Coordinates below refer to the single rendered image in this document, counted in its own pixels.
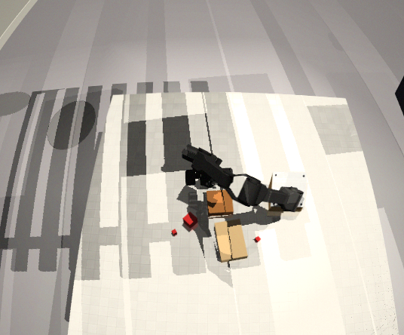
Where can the red cube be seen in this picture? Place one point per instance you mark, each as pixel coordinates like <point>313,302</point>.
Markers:
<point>189,220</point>

